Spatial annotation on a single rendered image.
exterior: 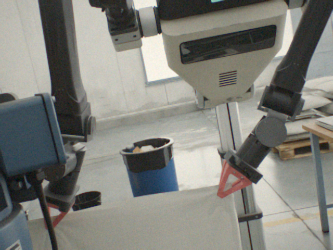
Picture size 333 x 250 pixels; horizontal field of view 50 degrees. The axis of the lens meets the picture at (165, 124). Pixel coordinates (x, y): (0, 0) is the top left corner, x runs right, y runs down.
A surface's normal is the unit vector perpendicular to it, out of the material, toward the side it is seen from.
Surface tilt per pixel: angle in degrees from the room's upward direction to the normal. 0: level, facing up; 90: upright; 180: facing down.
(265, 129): 78
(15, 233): 91
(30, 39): 90
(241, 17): 40
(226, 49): 130
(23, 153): 90
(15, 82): 90
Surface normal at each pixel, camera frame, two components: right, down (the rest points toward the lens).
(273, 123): -0.22, 0.00
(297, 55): -0.34, 0.42
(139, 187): -0.50, 0.28
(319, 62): 0.02, 0.17
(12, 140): 0.42, 0.07
